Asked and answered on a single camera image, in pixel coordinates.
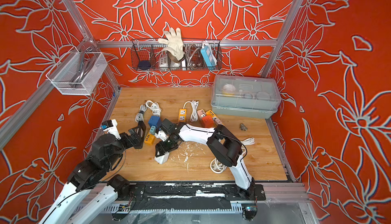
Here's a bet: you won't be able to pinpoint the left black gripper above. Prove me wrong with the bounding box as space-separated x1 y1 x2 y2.
105 125 142 170

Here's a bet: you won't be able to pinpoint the white cube plug adapter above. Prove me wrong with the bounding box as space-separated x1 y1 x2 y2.
154 152 170 164

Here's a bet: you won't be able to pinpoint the yellow power strip white cable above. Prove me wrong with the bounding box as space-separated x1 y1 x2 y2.
178 100 200 123

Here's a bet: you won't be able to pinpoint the red cube plug adapter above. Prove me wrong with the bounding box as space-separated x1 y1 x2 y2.
201 115 215 128

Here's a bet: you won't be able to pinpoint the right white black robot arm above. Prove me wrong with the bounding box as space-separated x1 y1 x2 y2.
155 119 255 200

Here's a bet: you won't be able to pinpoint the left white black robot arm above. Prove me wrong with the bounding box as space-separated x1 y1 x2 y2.
40 120 146 224

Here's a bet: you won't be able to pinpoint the yellow strip with teal plug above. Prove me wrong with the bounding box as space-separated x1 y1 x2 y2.
144 126 156 145

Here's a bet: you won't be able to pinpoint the blue cube plug adapter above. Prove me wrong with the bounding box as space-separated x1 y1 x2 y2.
148 116 161 129

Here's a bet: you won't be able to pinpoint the yellow strip with pink plug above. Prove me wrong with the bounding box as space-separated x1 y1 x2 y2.
206 110 223 125

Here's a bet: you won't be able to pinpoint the white socket in basket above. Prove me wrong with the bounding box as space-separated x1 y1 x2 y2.
158 54 169 70

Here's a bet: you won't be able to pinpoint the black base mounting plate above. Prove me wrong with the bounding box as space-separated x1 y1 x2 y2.
117 181 266 202

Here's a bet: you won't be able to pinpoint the small grey metal clip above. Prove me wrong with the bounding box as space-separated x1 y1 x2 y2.
239 123 248 131

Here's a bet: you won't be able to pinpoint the dark blue round object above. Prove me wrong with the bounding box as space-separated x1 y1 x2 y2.
137 60 151 70

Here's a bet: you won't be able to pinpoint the grey lidded plastic box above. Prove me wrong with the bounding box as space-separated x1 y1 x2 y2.
211 75 282 119

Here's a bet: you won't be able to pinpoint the white work glove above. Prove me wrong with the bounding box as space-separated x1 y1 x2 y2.
158 27 184 61

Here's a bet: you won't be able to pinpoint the light blue power strip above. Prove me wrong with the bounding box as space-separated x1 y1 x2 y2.
201 41 217 70

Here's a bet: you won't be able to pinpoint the white grey coiled cables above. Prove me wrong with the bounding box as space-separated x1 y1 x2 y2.
135 100 163 123

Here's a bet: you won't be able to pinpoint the black wire wall basket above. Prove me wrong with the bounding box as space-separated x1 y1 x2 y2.
131 38 223 71

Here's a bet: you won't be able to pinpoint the white wire mesh basket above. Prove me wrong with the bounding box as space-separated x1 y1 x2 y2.
46 47 108 96

